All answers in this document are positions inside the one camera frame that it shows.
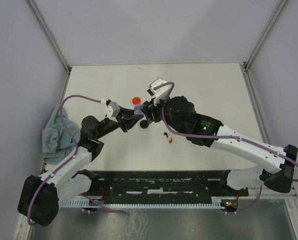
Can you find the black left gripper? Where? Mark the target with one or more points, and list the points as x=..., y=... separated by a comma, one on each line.
x=126, y=118

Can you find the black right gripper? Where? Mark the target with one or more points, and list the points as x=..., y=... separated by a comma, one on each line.
x=149, y=107

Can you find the purple earbud charging case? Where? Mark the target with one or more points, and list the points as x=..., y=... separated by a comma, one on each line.
x=138, y=110

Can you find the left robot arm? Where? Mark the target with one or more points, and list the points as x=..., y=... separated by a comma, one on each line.
x=42, y=196

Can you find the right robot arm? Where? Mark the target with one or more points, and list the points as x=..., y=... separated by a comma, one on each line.
x=271, y=169

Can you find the orange earbud charging case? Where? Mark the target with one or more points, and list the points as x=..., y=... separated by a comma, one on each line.
x=136, y=100

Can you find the light blue cloth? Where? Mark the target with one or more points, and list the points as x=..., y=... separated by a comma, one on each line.
x=56, y=137

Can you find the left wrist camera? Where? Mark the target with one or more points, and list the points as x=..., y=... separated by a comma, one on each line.
x=112, y=108

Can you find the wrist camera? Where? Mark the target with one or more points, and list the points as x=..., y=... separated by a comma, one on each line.
x=112, y=108
x=160, y=89

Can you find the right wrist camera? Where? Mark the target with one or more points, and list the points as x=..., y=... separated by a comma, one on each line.
x=160, y=89

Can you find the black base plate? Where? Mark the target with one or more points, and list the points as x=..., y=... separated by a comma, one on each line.
x=162, y=187

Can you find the white cable duct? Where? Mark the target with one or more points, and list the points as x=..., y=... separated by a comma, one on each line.
x=82, y=202

